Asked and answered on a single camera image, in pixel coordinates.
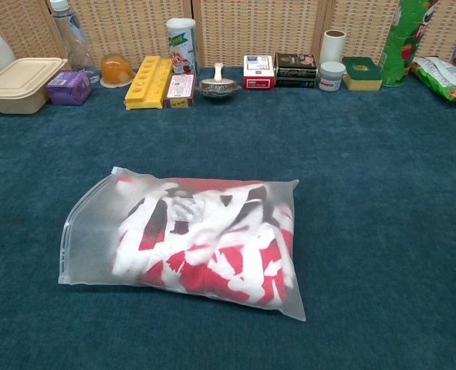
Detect red white printed garment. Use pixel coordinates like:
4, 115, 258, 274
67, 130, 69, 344
111, 177, 295, 309

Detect frosted plastic zip bag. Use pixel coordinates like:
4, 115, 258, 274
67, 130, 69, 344
57, 166, 307, 322

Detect green snack bag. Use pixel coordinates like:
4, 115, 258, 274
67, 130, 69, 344
410, 55, 456, 103

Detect white desiccant sachet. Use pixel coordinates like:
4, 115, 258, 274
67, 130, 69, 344
172, 197, 206, 224

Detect patterned dark bowl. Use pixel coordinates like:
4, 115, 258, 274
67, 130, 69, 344
195, 79, 242, 102

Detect dark red small box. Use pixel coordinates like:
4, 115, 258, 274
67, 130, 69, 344
164, 72, 197, 109

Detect red white card box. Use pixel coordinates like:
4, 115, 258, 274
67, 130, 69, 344
243, 55, 276, 91

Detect yellow egg tray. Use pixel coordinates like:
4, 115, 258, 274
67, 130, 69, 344
124, 55, 174, 111

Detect dark stacked boxes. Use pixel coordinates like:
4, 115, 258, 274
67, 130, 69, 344
274, 52, 319, 89

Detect blue carpet mat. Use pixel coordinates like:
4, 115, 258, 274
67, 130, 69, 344
0, 65, 456, 370

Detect small white jar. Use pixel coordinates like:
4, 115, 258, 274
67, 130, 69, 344
318, 61, 346, 93

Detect white can green label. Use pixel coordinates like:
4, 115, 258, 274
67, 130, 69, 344
166, 17, 200, 76

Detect orange jelly cup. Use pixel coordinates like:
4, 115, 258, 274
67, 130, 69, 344
100, 52, 137, 89

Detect wicker folding screen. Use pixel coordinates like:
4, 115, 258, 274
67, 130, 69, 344
0, 0, 456, 84

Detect white paper roll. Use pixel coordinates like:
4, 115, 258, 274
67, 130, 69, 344
319, 29, 347, 66

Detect green yellow sponge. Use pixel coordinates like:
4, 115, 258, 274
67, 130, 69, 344
341, 56, 383, 93

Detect purple box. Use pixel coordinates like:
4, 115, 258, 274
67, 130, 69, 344
46, 70, 93, 106

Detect clear plastic water bottle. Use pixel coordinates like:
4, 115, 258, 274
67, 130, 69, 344
49, 0, 100, 84

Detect green chips can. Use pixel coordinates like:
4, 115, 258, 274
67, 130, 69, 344
380, 0, 441, 88

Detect beige lidded food container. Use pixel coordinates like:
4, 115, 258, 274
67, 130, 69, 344
0, 57, 69, 115

